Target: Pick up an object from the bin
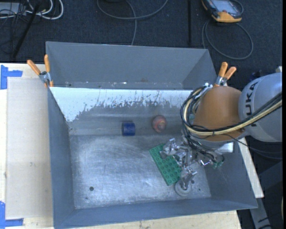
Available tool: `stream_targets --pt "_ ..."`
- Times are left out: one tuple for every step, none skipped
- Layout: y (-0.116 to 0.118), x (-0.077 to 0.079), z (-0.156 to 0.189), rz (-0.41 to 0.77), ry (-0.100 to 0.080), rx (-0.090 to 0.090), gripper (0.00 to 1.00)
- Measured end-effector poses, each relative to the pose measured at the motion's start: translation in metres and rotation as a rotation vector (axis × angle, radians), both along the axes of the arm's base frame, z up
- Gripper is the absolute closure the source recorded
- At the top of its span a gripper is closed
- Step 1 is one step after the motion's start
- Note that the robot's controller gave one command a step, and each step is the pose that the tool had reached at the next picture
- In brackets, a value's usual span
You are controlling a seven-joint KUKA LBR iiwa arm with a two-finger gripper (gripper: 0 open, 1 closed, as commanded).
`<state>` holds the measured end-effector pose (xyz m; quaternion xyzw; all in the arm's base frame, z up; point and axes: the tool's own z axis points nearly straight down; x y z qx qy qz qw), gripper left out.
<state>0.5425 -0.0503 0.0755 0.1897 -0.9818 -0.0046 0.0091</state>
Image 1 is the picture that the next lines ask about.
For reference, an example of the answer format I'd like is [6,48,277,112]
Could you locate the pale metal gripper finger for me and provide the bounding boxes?
[159,138,182,159]
[180,166,198,191]

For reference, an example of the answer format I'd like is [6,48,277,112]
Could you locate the pale grey round disc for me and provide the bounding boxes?
[174,182,193,197]

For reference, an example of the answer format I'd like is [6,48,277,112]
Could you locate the dark green flat block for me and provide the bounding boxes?
[149,143,183,187]

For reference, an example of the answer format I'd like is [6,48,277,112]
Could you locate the red-brown round toy fruit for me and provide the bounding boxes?
[152,114,168,134]

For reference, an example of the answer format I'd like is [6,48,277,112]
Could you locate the blue cylinder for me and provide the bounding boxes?
[121,121,136,137]

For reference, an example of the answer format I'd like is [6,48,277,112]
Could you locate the grey metal bin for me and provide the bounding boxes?
[45,41,259,229]

